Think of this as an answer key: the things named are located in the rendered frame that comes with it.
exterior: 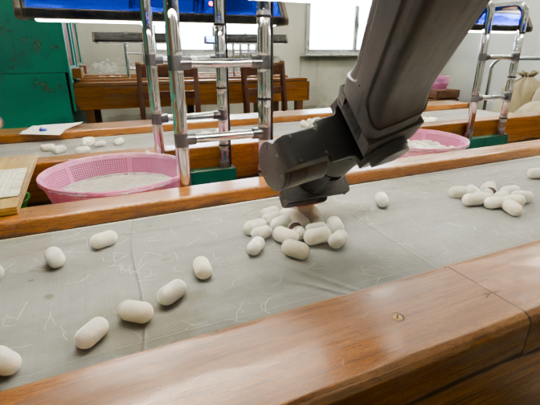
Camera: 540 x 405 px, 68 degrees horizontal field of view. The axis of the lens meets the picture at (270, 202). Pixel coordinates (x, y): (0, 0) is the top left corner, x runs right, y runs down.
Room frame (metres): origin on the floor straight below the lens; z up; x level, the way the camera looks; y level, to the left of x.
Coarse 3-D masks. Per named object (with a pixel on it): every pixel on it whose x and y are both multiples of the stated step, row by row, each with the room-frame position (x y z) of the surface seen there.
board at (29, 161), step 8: (0, 160) 0.76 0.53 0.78; (8, 160) 0.76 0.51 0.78; (16, 160) 0.76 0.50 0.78; (24, 160) 0.76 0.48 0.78; (32, 160) 0.76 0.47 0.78; (0, 168) 0.70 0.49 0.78; (8, 168) 0.70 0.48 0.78; (16, 168) 0.70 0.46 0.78; (32, 168) 0.71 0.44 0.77; (24, 184) 0.61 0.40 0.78; (24, 192) 0.59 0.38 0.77; (0, 200) 0.53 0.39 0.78; (8, 200) 0.53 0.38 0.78; (16, 200) 0.53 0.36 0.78; (0, 208) 0.50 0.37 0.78; (8, 208) 0.51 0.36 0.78; (16, 208) 0.51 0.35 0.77
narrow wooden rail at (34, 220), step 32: (416, 160) 0.81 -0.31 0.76; (448, 160) 0.81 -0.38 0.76; (480, 160) 0.85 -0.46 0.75; (160, 192) 0.60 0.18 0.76; (192, 192) 0.60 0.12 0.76; (224, 192) 0.61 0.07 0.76; (256, 192) 0.63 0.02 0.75; (0, 224) 0.48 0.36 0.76; (32, 224) 0.50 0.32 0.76; (64, 224) 0.51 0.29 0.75; (96, 224) 0.53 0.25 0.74
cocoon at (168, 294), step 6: (174, 282) 0.35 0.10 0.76; (180, 282) 0.35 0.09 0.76; (162, 288) 0.34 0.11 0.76; (168, 288) 0.34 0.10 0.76; (174, 288) 0.34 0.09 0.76; (180, 288) 0.34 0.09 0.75; (162, 294) 0.33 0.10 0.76; (168, 294) 0.33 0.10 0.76; (174, 294) 0.33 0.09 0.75; (180, 294) 0.34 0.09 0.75; (162, 300) 0.33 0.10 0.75; (168, 300) 0.33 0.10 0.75; (174, 300) 0.33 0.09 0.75
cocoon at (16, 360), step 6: (0, 348) 0.25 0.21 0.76; (6, 348) 0.25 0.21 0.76; (0, 354) 0.25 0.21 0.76; (6, 354) 0.25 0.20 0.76; (12, 354) 0.25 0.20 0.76; (18, 354) 0.25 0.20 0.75; (0, 360) 0.24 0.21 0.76; (6, 360) 0.24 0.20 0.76; (12, 360) 0.24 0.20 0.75; (18, 360) 0.25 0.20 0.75; (0, 366) 0.24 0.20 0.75; (6, 366) 0.24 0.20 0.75; (12, 366) 0.24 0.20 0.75; (18, 366) 0.25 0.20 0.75; (0, 372) 0.24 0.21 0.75; (6, 372) 0.24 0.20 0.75; (12, 372) 0.24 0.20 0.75
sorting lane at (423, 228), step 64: (384, 192) 0.67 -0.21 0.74; (0, 256) 0.44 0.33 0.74; (128, 256) 0.44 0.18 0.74; (192, 256) 0.44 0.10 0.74; (256, 256) 0.44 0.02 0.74; (320, 256) 0.44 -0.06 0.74; (384, 256) 0.44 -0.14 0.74; (448, 256) 0.44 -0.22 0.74; (0, 320) 0.31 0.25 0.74; (64, 320) 0.31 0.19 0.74; (192, 320) 0.31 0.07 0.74; (0, 384) 0.23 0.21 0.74
